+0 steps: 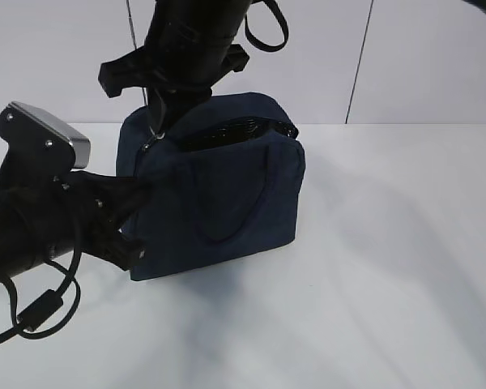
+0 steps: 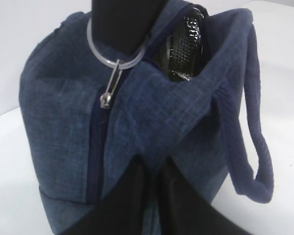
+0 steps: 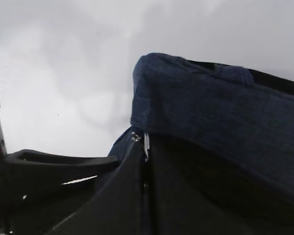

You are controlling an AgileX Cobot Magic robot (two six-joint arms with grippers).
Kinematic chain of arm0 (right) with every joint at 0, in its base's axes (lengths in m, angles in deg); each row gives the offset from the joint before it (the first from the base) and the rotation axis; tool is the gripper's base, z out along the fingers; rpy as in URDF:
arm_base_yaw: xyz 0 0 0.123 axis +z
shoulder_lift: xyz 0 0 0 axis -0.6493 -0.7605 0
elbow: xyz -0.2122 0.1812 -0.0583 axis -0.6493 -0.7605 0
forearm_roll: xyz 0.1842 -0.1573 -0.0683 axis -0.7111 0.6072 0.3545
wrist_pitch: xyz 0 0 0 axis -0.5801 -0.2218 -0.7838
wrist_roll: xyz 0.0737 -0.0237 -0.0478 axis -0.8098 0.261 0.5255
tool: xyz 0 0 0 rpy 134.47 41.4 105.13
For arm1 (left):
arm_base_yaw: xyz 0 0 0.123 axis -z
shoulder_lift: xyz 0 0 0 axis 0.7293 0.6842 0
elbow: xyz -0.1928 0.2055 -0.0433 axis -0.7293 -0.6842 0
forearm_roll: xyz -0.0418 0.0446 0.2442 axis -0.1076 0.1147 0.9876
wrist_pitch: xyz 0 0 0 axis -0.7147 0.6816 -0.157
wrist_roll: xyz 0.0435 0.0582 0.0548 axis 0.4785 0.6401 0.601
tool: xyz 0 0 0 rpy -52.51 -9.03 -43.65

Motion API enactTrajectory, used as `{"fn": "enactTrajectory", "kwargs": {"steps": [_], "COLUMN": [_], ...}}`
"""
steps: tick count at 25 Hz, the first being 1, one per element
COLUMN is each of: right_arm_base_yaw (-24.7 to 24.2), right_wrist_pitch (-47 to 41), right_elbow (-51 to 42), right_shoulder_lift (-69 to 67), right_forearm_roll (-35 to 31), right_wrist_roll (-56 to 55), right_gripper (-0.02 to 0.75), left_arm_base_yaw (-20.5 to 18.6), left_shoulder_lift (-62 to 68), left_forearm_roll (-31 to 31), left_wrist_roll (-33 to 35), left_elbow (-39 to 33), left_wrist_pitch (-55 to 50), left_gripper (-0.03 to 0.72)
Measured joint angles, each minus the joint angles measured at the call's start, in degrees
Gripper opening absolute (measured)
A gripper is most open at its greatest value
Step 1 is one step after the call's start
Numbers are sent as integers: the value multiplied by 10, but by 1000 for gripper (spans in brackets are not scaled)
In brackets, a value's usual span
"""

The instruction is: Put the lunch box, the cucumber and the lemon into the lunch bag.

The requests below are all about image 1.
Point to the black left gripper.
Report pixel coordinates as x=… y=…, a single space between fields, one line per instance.
x=77 y=211

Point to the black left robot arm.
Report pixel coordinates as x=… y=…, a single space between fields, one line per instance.
x=78 y=211

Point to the navy blue fabric bag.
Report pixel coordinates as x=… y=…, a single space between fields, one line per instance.
x=225 y=183

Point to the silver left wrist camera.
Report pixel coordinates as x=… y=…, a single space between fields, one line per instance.
x=41 y=147

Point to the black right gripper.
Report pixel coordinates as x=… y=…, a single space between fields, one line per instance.
x=190 y=43

